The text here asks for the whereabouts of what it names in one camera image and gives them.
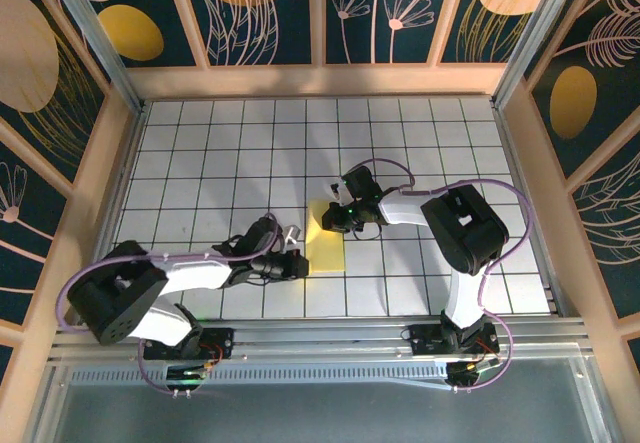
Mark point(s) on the aluminium side rail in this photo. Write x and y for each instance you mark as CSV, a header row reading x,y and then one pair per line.
x,y
531,213
111,213

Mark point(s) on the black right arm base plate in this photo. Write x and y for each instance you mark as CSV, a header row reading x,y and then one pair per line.
x,y
425,340

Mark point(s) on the white grid mat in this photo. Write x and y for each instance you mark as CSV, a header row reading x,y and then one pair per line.
x,y
225,138

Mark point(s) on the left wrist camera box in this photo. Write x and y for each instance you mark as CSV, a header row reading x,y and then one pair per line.
x,y
294,235

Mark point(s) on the aluminium corner post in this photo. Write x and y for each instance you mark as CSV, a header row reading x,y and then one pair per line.
x,y
95,38
537,38

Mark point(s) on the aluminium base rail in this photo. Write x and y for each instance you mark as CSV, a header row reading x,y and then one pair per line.
x,y
320,335

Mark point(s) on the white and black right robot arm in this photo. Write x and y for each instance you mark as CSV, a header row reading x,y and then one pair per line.
x,y
405,208

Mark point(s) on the frosted acrylic panel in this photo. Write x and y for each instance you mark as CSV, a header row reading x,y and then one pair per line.
x,y
320,413

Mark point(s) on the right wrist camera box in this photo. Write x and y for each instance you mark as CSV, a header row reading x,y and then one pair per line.
x,y
336,190

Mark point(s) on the yellow paper sheet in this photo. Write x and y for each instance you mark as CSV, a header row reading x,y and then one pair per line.
x,y
327,255

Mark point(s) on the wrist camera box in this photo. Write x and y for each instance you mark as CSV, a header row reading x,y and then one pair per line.
x,y
336,190
294,235

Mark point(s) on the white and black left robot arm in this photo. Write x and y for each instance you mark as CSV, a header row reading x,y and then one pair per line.
x,y
195,275

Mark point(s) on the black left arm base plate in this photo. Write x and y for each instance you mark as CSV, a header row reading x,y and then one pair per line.
x,y
220,338

